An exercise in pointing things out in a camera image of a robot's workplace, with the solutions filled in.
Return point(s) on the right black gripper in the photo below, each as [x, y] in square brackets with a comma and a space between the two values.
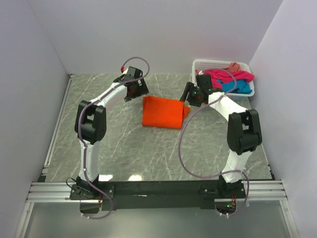
[187, 89]

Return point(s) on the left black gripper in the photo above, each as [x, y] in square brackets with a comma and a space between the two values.
[142, 90]

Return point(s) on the orange t shirt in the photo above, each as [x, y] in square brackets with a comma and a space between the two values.
[163, 112]

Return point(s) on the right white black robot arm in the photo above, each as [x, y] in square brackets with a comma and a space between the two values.
[244, 133]

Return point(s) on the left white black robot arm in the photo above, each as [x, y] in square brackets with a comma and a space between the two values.
[90, 124]

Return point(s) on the white plastic basket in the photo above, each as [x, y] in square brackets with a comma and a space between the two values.
[206, 64]

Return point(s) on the pink t shirt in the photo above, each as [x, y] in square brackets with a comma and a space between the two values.
[226, 76]

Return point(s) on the salmon t shirt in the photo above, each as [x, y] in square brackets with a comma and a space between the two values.
[233, 67]

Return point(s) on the blue t shirt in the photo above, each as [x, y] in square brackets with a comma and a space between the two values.
[242, 87]

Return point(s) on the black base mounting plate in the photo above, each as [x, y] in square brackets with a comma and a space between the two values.
[156, 194]

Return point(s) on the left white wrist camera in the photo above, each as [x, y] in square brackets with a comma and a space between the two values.
[124, 70]

